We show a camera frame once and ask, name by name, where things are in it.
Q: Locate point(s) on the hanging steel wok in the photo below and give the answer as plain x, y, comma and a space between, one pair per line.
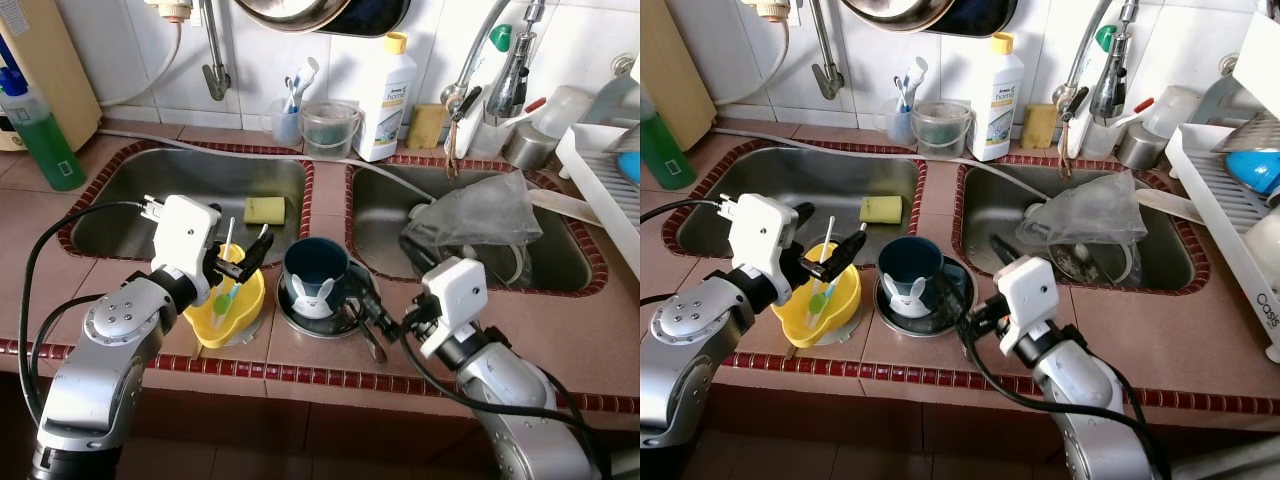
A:
295, 15
895, 12

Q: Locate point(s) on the clear plastic bag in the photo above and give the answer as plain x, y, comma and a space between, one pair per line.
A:
1090, 210
480, 210

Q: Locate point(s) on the hanging black pan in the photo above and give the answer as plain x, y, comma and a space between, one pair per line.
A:
990, 15
385, 15

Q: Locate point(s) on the white bowl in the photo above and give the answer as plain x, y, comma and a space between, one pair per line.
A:
1262, 250

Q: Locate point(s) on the dark yellow sponge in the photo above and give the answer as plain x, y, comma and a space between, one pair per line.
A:
1038, 127
425, 128

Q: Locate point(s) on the clear plastic bucket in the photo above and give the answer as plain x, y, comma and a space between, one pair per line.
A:
330, 130
940, 130

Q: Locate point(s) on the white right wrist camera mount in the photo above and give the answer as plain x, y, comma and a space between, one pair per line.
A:
455, 300
1028, 300

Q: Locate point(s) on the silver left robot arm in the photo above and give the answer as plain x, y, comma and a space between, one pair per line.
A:
110, 340
700, 340

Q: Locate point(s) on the dark blue bunny cup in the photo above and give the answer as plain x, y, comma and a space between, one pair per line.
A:
315, 258
910, 260

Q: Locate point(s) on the blue bowl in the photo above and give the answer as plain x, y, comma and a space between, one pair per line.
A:
1255, 170
630, 168

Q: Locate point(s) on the white bottle green cap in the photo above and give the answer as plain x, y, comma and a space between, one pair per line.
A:
1105, 38
497, 40

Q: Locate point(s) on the white detergent bottle yellow cap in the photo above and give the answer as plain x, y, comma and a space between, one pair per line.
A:
995, 100
385, 100

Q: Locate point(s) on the steel cup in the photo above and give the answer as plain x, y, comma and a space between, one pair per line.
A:
530, 150
1142, 150

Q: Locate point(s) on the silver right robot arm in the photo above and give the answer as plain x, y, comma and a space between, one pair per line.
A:
510, 400
1090, 400

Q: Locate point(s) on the round glass lid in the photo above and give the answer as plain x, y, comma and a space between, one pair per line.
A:
1095, 262
490, 262

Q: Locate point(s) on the green white plastic utensil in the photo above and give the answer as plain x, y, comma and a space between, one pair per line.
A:
262, 232
222, 300
818, 298

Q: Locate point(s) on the white plastic dish rack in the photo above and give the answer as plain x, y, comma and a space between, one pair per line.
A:
590, 180
1215, 200

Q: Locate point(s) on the translucent plastic container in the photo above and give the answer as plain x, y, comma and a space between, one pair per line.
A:
570, 110
1172, 110

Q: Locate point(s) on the green dish soap bottle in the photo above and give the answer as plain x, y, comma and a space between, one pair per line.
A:
50, 150
665, 150

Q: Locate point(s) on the chrome sink faucet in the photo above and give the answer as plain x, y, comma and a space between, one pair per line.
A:
510, 85
1110, 85

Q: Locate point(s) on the steel fork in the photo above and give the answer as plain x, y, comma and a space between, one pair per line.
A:
375, 348

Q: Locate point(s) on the yellow plastic bowl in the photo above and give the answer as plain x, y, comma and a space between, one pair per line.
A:
240, 315
840, 310

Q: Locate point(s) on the beige water filter appliance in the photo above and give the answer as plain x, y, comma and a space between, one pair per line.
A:
50, 60
670, 70

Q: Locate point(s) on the chrome wall tap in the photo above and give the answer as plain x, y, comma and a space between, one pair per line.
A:
828, 78
215, 75

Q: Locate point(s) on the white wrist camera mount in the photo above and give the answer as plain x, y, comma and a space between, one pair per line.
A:
1028, 300
185, 235
762, 232
455, 300

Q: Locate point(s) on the round steel plate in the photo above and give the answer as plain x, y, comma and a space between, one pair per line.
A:
890, 322
290, 322

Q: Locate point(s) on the steel sink basin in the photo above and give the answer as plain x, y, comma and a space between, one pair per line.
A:
380, 230
760, 200
150, 200
990, 230

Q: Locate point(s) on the steel tray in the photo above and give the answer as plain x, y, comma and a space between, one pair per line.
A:
1250, 135

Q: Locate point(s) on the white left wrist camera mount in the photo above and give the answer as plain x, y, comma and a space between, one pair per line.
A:
185, 235
762, 232

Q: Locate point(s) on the clear toothbrush cup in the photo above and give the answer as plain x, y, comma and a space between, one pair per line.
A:
287, 128
900, 125

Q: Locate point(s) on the pale yellow sponge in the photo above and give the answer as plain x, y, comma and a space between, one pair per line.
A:
265, 210
880, 209

